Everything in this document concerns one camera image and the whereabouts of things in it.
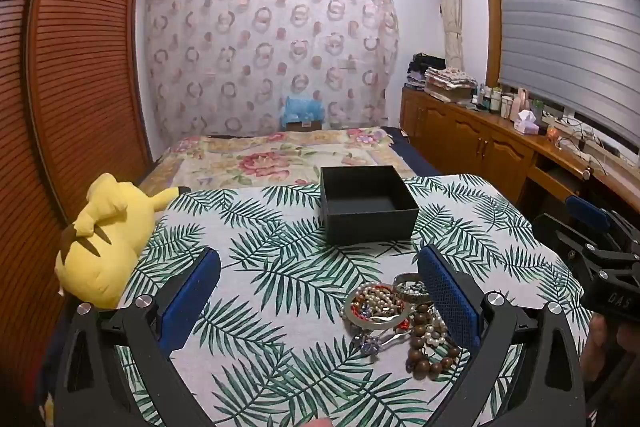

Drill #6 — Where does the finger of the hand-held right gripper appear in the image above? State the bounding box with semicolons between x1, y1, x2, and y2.
531;213;640;324
566;196;640;253

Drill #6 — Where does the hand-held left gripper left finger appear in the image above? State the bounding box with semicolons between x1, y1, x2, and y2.
52;248;223;427

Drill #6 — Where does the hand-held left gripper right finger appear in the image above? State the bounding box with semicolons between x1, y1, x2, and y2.
416;244;588;427

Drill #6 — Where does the silver bangle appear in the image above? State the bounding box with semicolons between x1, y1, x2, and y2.
393;273;431;304

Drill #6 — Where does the pearl necklace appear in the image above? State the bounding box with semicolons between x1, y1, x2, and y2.
350;283;451;348

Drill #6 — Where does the brown wooden bead bracelet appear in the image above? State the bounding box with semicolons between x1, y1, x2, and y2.
406;304;462;376

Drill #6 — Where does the silver rhinestone hair comb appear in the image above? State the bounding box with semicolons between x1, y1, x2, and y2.
350;327;408;361

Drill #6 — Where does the red cord bracelet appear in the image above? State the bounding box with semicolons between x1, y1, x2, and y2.
349;288;396;322

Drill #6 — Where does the black square box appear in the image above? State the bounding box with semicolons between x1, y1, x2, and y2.
320;165;420;247

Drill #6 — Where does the person's right hand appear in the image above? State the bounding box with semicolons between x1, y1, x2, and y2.
582;314;640;388

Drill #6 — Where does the green leaf print tablecloth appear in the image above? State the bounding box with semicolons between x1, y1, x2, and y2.
112;174;593;427

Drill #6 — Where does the yellow plush toy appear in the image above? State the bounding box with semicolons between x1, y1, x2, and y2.
54;173;191;310

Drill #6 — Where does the pink tissue box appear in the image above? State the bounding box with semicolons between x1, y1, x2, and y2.
512;109;540;136

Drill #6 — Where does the wooden cabinet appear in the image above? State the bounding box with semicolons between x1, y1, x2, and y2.
399;86;640;228

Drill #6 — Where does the row of cosmetic bottles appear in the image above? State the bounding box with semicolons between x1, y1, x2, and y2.
477;84;545;122

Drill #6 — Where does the dark blue bed sheet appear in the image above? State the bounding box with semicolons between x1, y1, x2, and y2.
387;127;442;178

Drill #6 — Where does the floral blanket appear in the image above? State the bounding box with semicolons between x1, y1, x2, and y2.
137;127;401;200

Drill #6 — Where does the folded floral cloth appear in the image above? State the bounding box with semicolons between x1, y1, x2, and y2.
424;66;478;102

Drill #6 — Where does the grey window blind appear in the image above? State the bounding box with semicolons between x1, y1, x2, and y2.
492;0;640;162

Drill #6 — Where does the stack of dark folded clothes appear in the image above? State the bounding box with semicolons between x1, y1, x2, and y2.
406;53;447;90

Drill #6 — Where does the brown louvered wardrobe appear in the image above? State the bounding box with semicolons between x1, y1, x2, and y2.
0;0;153;408

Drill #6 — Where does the tangle of cables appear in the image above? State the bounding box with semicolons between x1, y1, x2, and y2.
545;117;618;164

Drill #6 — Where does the wooden window frame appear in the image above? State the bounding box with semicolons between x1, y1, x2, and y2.
480;0;505;88

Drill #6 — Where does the circle patterned wall cloth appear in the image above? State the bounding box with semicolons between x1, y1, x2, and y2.
144;0;401;148

